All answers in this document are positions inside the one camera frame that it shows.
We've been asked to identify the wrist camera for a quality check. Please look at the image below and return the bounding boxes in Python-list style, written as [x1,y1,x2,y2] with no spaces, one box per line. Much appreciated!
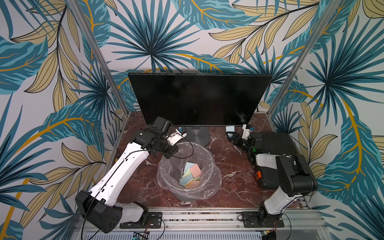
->
[242,124,255,140]
[166,127,187,146]

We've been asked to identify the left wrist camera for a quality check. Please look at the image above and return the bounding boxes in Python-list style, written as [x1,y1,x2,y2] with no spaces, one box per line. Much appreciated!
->
[166,127,187,146]

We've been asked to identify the black computer monitor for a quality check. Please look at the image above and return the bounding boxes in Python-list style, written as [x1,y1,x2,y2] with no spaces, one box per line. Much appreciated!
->
[128,73,272,126]

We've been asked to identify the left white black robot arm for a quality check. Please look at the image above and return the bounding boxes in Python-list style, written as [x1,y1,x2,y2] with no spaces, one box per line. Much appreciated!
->
[76,117,178,234]

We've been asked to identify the aluminium front rail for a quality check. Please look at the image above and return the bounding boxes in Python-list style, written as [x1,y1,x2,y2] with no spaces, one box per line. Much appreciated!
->
[71,207,328,232]

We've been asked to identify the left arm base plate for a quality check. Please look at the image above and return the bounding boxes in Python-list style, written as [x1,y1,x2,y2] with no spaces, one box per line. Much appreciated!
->
[119,212,164,229]

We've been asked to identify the grey round monitor stand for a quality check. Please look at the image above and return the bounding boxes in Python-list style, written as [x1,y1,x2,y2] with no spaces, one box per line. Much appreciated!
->
[185,127,211,147]

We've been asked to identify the green sticky note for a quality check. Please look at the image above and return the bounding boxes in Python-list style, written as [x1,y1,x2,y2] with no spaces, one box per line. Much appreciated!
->
[182,169,192,178]

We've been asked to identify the mesh waste bin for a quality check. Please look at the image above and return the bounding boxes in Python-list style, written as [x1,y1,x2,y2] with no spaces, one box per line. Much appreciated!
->
[158,142,220,202]

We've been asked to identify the aluminium frame post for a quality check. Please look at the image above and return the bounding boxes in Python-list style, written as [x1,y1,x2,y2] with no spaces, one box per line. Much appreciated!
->
[68,0,129,118]
[267,0,342,118]

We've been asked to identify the blue sticky note in bin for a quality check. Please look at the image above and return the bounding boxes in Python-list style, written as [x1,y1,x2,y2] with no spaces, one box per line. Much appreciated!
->
[184,162,195,173]

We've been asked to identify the right aluminium frame post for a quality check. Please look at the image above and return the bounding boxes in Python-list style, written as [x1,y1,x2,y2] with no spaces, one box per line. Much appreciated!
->
[267,0,342,118]

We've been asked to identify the left aluminium frame post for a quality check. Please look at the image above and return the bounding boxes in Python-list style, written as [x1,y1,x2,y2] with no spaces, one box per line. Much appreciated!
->
[68,0,129,118]

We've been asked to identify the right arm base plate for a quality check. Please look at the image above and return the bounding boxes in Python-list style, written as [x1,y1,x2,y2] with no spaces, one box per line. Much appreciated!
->
[240,211,285,229]

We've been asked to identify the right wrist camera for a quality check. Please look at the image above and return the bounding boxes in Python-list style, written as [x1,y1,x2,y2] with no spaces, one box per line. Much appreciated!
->
[242,124,255,140]

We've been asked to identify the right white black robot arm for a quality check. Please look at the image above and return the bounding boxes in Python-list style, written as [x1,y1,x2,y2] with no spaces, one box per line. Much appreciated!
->
[226,132,318,228]

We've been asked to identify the clear plastic bin liner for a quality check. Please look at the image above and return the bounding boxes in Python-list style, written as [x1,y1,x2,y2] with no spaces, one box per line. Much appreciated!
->
[155,141,223,203]

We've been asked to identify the blue sticky note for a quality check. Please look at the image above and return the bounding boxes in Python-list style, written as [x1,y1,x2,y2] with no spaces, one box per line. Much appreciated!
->
[180,175,194,187]
[184,162,195,173]
[226,126,235,132]

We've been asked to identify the black plastic tool case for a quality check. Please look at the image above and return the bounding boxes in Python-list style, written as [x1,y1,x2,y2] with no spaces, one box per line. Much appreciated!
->
[248,132,298,190]

